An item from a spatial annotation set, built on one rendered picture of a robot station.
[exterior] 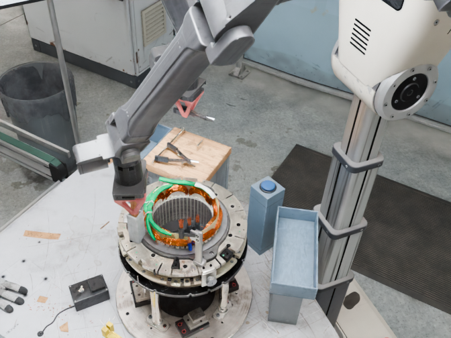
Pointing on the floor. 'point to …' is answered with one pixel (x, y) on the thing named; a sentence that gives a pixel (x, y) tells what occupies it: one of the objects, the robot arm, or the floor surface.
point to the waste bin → (49, 129)
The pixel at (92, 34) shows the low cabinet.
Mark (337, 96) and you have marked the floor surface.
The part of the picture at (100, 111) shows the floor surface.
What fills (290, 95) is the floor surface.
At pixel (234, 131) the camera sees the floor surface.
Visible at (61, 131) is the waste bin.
